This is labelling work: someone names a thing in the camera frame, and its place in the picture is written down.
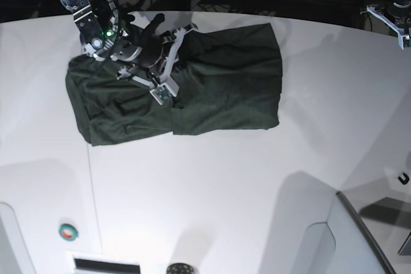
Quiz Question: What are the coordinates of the black perforated round object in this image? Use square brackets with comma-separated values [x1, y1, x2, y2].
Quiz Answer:
[166, 263, 195, 274]

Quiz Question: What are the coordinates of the grey metal tray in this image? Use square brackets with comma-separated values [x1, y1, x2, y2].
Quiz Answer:
[338, 191, 410, 273]

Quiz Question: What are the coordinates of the green tape roll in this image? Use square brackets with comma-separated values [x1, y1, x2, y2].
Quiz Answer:
[58, 223, 78, 242]

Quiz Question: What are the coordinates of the dark green t-shirt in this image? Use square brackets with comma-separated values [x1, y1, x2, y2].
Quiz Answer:
[66, 23, 283, 146]

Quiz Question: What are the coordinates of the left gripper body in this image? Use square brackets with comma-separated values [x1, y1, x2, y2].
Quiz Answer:
[387, 3, 410, 26]

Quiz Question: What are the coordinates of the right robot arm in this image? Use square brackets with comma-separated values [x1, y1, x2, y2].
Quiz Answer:
[60, 0, 166, 69]

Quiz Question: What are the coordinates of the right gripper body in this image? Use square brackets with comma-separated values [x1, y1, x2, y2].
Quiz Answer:
[127, 38, 165, 69]

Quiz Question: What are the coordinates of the black U-shaped hook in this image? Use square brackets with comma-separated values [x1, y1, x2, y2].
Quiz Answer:
[398, 173, 410, 185]

